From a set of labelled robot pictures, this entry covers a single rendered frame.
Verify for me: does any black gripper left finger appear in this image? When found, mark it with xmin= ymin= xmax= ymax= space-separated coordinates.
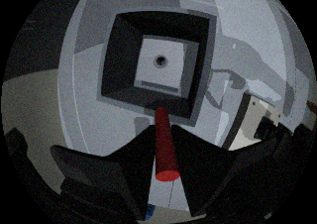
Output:
xmin=51 ymin=125 xmax=156 ymax=221

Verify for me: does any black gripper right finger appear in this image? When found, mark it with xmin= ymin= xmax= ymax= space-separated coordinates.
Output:
xmin=171 ymin=125 xmax=277 ymax=217

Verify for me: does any red peg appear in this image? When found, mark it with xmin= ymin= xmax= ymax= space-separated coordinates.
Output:
xmin=155 ymin=106 xmax=179 ymax=181

